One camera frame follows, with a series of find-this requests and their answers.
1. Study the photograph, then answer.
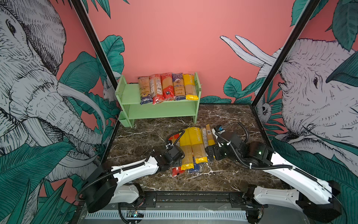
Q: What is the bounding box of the red yellow spaghetti pack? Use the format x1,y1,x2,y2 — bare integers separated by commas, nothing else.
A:
161,73,175,101

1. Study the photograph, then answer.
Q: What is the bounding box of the yellow Pastatime spaghetti pack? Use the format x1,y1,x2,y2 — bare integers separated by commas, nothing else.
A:
187,127,208,164

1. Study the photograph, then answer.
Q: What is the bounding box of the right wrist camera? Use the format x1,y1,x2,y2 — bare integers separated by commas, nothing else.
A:
214,125,225,134

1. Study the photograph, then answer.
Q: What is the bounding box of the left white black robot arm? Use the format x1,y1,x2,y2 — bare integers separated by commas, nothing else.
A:
76,144,185,213

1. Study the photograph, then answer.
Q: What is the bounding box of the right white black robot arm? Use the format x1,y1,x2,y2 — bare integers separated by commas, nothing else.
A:
206,129,346,223

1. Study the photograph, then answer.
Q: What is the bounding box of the white perforated strip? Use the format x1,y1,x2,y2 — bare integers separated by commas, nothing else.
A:
84,209,248,221

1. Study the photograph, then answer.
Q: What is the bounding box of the yellow spaghetti pack white label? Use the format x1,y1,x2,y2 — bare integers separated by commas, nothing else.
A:
206,124,215,146

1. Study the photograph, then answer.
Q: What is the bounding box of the yellow spaghetti pack top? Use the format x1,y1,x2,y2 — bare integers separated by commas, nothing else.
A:
183,74,199,100

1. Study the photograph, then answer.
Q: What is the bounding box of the blue white label spaghetti pack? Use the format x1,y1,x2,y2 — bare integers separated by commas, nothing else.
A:
201,127,208,148

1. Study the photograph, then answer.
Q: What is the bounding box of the green wooden two-tier shelf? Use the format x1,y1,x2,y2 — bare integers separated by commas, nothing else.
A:
115,75,200,128

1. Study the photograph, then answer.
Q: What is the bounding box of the blue Ankara spaghetti pack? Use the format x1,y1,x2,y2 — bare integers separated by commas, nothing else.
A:
172,73,186,100

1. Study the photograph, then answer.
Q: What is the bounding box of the yellow spaghetti pack barcode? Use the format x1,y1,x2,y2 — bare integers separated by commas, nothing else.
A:
179,129,194,170

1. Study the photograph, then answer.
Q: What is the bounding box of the blue spaghetti pack underneath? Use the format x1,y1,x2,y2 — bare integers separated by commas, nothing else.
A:
187,164,201,174

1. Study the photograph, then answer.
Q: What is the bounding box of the right black frame post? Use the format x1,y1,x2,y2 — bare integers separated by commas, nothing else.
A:
251,0,320,107

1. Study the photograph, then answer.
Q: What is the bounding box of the blue yellow spaghetti pack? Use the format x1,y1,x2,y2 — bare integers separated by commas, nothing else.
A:
138,77,153,105

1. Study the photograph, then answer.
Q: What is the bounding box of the red spaghetti pack white label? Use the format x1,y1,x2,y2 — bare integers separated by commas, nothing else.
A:
150,74,165,105

